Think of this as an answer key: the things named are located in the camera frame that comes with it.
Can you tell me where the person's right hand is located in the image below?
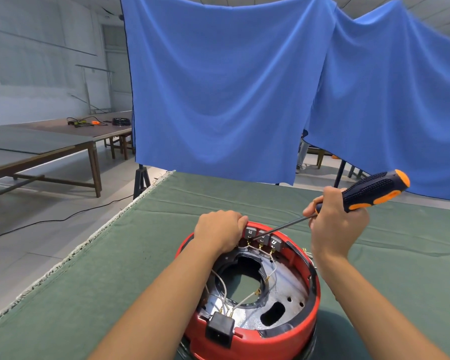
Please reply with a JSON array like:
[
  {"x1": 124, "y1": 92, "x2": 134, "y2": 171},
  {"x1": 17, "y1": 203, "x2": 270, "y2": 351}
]
[{"x1": 302, "y1": 186, "x2": 371, "y2": 260}]

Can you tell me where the person's left hand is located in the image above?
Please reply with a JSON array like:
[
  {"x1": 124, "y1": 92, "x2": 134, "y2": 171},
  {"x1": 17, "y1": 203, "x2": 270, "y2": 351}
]
[{"x1": 193, "y1": 210, "x2": 250, "y2": 255}]

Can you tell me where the black and orange screwdriver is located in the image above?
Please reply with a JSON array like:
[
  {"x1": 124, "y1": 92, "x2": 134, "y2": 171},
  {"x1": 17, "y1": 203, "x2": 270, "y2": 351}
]
[{"x1": 252, "y1": 169, "x2": 412, "y2": 240}]

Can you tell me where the red round appliance base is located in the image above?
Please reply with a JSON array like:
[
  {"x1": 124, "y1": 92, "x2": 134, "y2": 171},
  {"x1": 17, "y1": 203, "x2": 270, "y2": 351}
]
[{"x1": 174, "y1": 220, "x2": 322, "y2": 360}]

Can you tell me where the person's left forearm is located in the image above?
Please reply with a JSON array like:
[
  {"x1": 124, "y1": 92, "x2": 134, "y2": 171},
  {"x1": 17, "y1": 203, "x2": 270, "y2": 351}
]
[{"x1": 87, "y1": 243, "x2": 227, "y2": 360}]

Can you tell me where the person's right forearm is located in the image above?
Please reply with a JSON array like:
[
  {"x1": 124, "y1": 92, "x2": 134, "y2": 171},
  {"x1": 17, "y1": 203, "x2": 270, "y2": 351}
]
[{"x1": 314, "y1": 251, "x2": 450, "y2": 360}]

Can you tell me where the black stand leg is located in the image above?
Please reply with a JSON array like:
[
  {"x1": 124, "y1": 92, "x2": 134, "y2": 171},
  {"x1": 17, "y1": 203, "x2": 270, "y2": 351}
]
[{"x1": 333, "y1": 159, "x2": 347, "y2": 189}]

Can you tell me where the wooden stool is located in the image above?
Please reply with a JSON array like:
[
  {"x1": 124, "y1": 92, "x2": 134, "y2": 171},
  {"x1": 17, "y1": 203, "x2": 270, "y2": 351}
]
[{"x1": 307, "y1": 146, "x2": 334, "y2": 170}]

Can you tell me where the black power socket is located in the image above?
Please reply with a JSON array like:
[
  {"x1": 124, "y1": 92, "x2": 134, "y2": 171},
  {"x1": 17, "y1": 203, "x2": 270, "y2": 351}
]
[{"x1": 205, "y1": 312, "x2": 236, "y2": 349}]

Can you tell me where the black tripod stand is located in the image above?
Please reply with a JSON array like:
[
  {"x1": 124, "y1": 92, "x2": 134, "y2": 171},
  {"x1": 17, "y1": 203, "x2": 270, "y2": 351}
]
[{"x1": 133, "y1": 163, "x2": 152, "y2": 200}]

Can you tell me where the large blue hanging cloth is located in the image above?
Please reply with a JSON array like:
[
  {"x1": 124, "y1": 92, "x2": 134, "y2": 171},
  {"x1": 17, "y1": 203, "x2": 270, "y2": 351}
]
[
  {"x1": 303, "y1": 0, "x2": 450, "y2": 204},
  {"x1": 119, "y1": 0, "x2": 339, "y2": 186}
]

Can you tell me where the green table cloth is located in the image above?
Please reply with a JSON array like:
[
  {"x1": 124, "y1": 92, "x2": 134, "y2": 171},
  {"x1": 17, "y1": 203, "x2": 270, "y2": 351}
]
[{"x1": 0, "y1": 170, "x2": 450, "y2": 360}]

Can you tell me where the brown wooden table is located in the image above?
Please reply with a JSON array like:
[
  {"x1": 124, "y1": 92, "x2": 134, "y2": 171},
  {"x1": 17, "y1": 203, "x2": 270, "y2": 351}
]
[{"x1": 7, "y1": 110, "x2": 136, "y2": 161}]

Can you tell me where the grey topped wooden table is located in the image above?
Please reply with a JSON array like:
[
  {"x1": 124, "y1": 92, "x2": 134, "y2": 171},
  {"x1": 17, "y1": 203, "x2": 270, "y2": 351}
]
[{"x1": 0, "y1": 123, "x2": 103, "y2": 202}]

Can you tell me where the black floor cable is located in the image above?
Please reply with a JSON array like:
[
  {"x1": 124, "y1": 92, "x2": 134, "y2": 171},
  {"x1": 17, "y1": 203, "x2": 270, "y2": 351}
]
[{"x1": 0, "y1": 194, "x2": 135, "y2": 240}]

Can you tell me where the grey metal rail frame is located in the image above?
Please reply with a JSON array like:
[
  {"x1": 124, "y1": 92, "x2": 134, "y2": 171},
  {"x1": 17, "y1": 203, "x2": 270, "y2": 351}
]
[{"x1": 75, "y1": 64, "x2": 115, "y2": 114}]

